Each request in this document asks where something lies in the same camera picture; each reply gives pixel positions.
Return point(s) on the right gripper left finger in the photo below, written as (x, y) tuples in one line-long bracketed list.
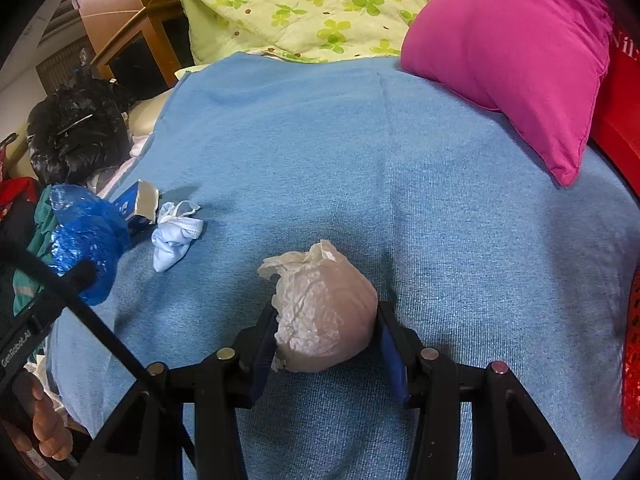
[(170, 414)]

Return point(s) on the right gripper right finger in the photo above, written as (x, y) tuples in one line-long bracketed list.
[(511, 438)]

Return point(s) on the blue plastic bag wad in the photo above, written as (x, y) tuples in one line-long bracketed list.
[(89, 228)]

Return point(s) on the blue toothpaste box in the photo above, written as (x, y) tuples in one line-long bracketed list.
[(138, 205)]

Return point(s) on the light blue face mask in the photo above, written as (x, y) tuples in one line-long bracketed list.
[(175, 231)]

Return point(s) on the person left hand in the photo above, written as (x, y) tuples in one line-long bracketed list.
[(54, 439)]

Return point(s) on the red garment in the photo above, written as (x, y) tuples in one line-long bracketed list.
[(13, 188)]

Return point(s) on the red plastic mesh basket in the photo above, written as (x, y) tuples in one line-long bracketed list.
[(631, 363)]

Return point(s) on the black puffer jacket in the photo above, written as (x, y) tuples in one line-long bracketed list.
[(79, 130)]

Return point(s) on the blue towel blanket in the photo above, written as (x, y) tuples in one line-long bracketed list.
[(437, 202)]

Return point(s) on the wooden cabinet column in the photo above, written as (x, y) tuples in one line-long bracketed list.
[(112, 25)]

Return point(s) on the red paper gift bag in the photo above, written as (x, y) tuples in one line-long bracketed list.
[(616, 120)]

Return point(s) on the green clover quilt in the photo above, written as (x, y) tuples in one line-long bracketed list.
[(304, 31)]

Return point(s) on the magenta pillow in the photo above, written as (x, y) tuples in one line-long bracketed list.
[(539, 62)]

